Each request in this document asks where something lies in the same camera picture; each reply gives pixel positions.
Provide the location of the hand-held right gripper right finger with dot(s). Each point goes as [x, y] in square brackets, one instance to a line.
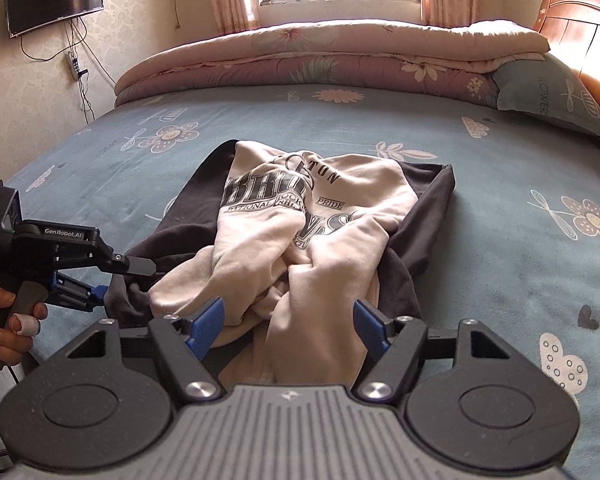
[372, 325]

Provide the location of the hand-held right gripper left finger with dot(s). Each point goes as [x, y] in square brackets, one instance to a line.
[207, 324]

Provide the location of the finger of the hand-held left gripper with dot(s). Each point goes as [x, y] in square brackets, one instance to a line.
[135, 266]
[82, 296]

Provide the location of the beige and brown sweatshirt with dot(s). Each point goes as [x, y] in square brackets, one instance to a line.
[310, 220]

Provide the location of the person's left hand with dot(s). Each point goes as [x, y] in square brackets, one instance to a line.
[11, 347]

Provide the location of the teal floral bed sheet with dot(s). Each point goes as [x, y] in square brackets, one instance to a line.
[479, 240]

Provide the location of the white power strip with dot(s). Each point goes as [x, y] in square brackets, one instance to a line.
[73, 66]

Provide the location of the teal pillow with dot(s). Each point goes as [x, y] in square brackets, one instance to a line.
[544, 95]

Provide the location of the wooden headboard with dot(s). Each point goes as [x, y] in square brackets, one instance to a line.
[584, 35]

